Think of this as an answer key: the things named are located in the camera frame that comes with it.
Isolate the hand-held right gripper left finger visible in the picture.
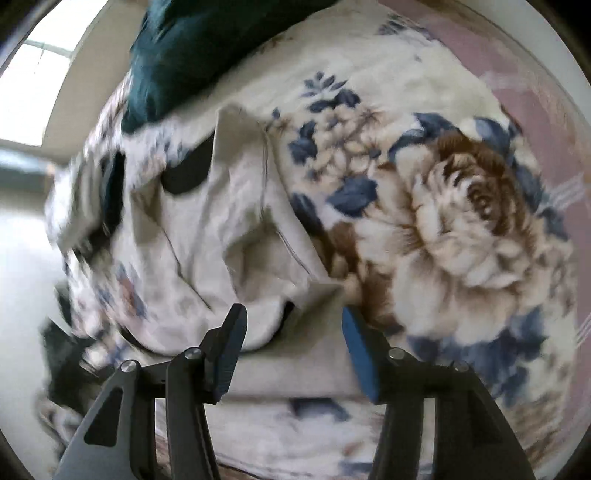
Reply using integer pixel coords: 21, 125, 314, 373
54, 303, 249, 480

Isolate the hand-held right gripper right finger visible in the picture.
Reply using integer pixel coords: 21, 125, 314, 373
341, 306, 539, 480

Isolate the beige small garment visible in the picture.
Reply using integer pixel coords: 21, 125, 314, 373
121, 104, 365, 402

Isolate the floral printed blanket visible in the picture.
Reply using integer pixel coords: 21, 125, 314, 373
36, 4, 579, 470

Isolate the dark teal cloth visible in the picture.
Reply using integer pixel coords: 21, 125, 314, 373
121, 0, 338, 134

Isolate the pink bed sheet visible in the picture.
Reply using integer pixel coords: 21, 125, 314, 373
379, 0, 591, 352

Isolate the window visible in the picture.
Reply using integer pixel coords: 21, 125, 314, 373
0, 40, 75, 147

